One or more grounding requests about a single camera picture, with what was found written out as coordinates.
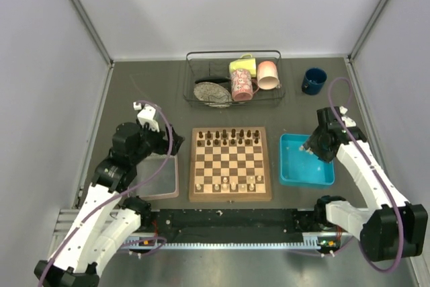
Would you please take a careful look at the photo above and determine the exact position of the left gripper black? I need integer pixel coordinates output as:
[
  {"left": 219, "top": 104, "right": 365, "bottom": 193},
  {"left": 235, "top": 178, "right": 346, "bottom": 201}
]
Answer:
[{"left": 131, "top": 118, "right": 184, "bottom": 165}]

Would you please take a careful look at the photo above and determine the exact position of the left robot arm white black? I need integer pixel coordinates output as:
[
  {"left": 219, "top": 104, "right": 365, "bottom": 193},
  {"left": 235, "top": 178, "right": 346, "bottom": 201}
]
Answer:
[{"left": 34, "top": 122, "right": 184, "bottom": 286}]

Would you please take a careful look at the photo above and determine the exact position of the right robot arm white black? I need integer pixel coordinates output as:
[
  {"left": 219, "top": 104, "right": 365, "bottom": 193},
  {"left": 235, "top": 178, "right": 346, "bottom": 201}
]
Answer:
[{"left": 303, "top": 106, "right": 428, "bottom": 262}]

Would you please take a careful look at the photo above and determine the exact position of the wooden chess board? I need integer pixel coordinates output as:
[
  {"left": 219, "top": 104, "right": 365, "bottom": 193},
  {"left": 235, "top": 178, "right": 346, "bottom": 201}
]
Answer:
[{"left": 189, "top": 127, "right": 272, "bottom": 202}]

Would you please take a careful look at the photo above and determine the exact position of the metal tray pink rim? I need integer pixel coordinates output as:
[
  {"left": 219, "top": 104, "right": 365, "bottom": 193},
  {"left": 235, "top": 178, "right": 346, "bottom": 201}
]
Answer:
[{"left": 132, "top": 155, "right": 179, "bottom": 200}]

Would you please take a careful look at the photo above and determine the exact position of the blue plastic tray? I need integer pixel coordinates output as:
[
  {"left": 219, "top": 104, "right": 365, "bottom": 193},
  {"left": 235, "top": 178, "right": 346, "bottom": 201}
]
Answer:
[{"left": 278, "top": 134, "right": 335, "bottom": 189}]

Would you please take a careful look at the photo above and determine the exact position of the dark blue mug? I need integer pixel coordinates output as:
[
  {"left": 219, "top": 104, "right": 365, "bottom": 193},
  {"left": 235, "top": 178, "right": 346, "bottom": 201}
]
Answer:
[{"left": 301, "top": 68, "right": 327, "bottom": 95}]

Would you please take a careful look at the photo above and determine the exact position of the speckled ceramic plate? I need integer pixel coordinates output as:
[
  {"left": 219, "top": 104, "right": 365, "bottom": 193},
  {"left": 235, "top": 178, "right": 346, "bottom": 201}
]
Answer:
[{"left": 193, "top": 82, "right": 232, "bottom": 108}]

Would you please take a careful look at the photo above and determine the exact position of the pink white mug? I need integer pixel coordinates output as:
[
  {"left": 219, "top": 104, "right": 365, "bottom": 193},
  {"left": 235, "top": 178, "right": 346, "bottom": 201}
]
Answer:
[{"left": 257, "top": 60, "right": 280, "bottom": 90}]

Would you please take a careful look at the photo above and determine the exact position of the pink patterned mug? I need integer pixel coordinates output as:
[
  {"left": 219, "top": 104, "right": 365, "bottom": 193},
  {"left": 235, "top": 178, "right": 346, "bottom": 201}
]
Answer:
[{"left": 230, "top": 69, "right": 259, "bottom": 102}]

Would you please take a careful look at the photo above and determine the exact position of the yellow mug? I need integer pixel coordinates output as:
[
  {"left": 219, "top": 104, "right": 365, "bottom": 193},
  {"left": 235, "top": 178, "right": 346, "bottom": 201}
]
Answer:
[{"left": 229, "top": 53, "right": 257, "bottom": 78}]

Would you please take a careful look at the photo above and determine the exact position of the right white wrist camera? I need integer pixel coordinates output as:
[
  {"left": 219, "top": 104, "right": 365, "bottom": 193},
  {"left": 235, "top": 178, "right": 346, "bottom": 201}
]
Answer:
[{"left": 339, "top": 106, "right": 357, "bottom": 128}]

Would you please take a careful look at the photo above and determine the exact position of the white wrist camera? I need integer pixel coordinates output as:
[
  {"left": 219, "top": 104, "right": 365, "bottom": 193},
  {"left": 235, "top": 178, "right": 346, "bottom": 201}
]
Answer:
[
  {"left": 339, "top": 106, "right": 357, "bottom": 128},
  {"left": 133, "top": 101, "right": 160, "bottom": 132}
]

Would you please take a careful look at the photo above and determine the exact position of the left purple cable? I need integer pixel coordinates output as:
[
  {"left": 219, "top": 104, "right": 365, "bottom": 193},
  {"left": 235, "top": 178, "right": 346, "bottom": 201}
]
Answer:
[{"left": 36, "top": 100, "right": 175, "bottom": 287}]

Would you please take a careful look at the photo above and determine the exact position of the purple cable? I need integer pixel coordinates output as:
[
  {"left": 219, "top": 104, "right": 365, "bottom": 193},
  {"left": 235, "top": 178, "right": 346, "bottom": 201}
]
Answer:
[
  {"left": 327, "top": 77, "right": 404, "bottom": 273},
  {"left": 36, "top": 100, "right": 175, "bottom": 287}
]

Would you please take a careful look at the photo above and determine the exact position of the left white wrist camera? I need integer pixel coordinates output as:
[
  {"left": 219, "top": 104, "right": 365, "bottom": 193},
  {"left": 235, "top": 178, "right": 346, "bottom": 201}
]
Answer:
[{"left": 133, "top": 101, "right": 160, "bottom": 132}]

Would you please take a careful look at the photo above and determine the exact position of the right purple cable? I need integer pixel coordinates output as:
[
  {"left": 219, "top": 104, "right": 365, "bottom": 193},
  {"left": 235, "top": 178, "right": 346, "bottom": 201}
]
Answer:
[{"left": 327, "top": 77, "right": 404, "bottom": 273}]

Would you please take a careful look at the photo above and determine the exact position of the black wire dish rack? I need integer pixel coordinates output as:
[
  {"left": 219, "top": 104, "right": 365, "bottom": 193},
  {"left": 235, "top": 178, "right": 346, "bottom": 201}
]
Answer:
[{"left": 183, "top": 50, "right": 286, "bottom": 108}]

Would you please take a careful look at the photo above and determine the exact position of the aluminium front rail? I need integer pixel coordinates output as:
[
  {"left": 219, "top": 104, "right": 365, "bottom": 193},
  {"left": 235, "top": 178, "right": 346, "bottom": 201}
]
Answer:
[{"left": 53, "top": 208, "right": 421, "bottom": 251}]

